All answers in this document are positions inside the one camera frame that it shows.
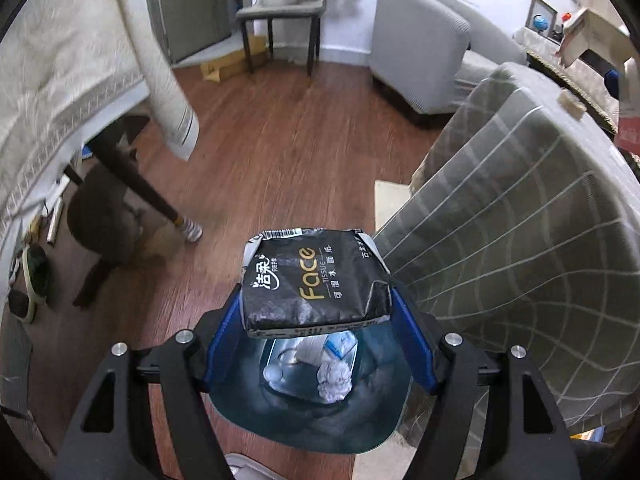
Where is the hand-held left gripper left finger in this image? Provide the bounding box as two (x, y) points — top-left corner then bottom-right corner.
(52, 285), (246, 480)

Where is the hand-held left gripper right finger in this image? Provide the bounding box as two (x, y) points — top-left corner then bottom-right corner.
(390, 285), (571, 480)

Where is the black tissue pack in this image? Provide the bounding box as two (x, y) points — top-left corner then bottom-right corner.
(241, 227), (393, 338)

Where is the teal trash bin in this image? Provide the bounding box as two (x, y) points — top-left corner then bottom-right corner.
(207, 327), (413, 456)

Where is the blue white packet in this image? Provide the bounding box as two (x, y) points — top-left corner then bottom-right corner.
(322, 335), (358, 361)

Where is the white folded paper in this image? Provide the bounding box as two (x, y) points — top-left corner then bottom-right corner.
(292, 336), (328, 367)

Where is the crumpled white tissue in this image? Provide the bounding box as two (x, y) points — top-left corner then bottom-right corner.
(316, 360), (353, 405)

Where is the striped table leg sock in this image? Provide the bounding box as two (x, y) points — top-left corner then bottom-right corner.
(172, 212), (203, 243)

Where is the beige floor mat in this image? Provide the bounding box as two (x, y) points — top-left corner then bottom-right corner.
(374, 180), (413, 236)

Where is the grey plaid cover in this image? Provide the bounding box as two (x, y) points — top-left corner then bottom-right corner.
(375, 62), (640, 436)

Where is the dark table leg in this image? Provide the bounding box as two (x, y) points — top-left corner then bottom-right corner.
(90, 127), (181, 226)

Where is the pair of slippers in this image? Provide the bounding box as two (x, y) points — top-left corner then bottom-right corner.
(20, 245), (51, 306)

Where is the green slipper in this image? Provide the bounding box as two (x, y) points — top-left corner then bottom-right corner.
(7, 287), (36, 323)

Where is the silver bottle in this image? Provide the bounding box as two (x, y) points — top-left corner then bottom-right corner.
(45, 197), (63, 246)

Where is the flat cardboard box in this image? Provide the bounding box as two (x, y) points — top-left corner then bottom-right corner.
(201, 35), (268, 83)

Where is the small beige block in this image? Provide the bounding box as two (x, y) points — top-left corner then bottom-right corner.
(559, 91), (587, 117)

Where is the grey armchair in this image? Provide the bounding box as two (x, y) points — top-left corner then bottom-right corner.
(370, 0), (528, 128)

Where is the red packet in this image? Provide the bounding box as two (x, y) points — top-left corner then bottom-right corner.
(614, 115), (640, 153)

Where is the cloth covered cabinet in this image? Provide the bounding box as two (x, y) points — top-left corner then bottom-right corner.
(515, 25), (640, 131)

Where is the beige tablecloth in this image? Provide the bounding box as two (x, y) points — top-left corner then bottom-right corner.
(0, 0), (201, 261)

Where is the grey door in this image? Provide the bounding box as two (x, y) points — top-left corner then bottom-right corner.
(145, 0), (241, 63)

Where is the grey chair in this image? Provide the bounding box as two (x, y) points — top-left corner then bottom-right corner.
(235, 0), (328, 78)

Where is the open cardboard box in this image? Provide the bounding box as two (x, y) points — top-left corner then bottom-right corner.
(552, 6), (633, 68)

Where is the picture frame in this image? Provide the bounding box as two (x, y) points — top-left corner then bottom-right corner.
(527, 0), (558, 36)

